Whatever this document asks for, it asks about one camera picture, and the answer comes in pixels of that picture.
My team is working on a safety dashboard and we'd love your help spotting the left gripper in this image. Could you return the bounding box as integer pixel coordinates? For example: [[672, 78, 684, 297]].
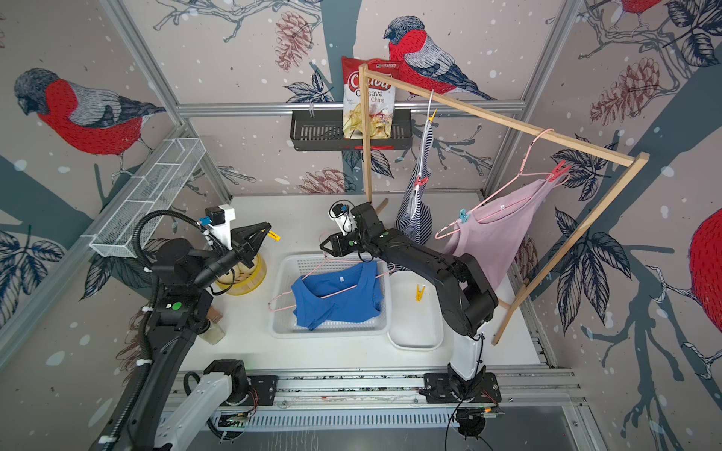
[[192, 222, 270, 292]]

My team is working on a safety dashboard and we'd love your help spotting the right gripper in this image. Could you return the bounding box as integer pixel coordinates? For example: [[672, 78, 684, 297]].
[[317, 231, 370, 259]]

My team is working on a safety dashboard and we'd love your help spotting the blue tank top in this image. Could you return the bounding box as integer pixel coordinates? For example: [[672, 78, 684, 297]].
[[291, 262, 384, 331]]

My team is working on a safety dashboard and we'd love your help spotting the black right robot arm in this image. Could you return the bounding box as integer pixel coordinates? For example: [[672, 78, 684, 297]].
[[321, 199, 498, 383]]

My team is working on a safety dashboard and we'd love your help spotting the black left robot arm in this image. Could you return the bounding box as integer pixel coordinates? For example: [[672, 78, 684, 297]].
[[91, 209, 272, 450]]

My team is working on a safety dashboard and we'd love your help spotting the striped tank top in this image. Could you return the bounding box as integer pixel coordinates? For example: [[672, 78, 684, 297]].
[[396, 118, 434, 244]]

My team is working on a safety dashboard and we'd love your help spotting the pink tank top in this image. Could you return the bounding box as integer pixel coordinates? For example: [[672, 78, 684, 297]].
[[444, 179, 558, 289]]

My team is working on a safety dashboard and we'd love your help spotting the yellow bowl with buns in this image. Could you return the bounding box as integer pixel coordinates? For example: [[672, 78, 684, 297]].
[[215, 254, 267, 296]]

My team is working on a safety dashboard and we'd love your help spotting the white perforated plastic basket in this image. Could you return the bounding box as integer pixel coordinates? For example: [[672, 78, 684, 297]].
[[269, 254, 391, 338]]

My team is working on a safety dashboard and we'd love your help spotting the brown bottle black cap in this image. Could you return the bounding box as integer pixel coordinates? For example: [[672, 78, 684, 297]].
[[206, 306, 224, 323]]

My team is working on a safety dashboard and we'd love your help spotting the red clothespin on striped top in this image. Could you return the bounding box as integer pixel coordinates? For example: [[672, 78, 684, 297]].
[[414, 177, 429, 188]]

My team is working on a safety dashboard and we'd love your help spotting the clear bottle black cap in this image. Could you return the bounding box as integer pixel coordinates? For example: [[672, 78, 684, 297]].
[[199, 319, 226, 346]]

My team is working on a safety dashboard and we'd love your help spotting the white plastic tray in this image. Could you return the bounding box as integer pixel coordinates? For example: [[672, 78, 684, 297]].
[[387, 271, 444, 351]]

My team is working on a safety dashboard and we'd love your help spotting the teal clothespin on pink top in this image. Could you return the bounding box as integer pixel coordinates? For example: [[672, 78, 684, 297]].
[[459, 209, 470, 224]]

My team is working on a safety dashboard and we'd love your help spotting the cassava chips bag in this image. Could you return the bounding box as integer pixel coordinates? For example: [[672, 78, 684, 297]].
[[340, 55, 402, 140]]

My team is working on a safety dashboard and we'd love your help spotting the wooden clothes rack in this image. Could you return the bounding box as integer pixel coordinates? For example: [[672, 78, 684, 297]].
[[359, 64, 650, 345]]

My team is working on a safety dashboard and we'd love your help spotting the red clothespin on pink top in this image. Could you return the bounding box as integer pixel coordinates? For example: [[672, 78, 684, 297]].
[[546, 160, 571, 182]]

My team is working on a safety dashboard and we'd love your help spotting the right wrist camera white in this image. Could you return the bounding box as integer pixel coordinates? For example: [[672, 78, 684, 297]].
[[328, 199, 355, 236]]

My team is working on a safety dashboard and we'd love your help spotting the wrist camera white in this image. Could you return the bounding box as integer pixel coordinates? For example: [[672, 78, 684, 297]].
[[199, 205, 236, 250], [328, 199, 355, 236]]

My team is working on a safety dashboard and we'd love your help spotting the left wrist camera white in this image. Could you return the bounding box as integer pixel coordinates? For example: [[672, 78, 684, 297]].
[[199, 205, 236, 250]]

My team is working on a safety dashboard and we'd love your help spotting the white wire mesh shelf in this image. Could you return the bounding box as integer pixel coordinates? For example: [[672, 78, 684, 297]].
[[89, 137, 206, 257]]

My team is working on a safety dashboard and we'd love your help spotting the black wall basket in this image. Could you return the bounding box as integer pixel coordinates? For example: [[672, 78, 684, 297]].
[[290, 110, 413, 151]]

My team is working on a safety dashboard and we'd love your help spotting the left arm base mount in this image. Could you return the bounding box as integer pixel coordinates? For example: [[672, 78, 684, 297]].
[[220, 375, 279, 408]]

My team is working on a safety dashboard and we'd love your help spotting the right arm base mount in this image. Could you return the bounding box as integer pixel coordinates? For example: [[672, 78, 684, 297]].
[[419, 371, 502, 405]]

